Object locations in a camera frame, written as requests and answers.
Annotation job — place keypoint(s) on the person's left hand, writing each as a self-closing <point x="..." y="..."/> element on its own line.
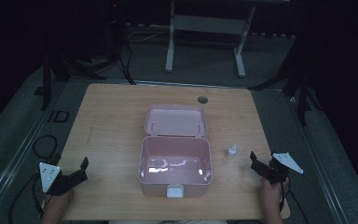
<point x="62" y="196"/>

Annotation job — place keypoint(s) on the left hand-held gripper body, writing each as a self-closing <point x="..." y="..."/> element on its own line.
<point x="62" y="183"/>

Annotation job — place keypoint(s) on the person's right hand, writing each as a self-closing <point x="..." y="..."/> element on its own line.
<point x="272" y="190"/>

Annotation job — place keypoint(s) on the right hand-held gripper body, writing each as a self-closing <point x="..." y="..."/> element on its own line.
<point x="279" y="169"/>

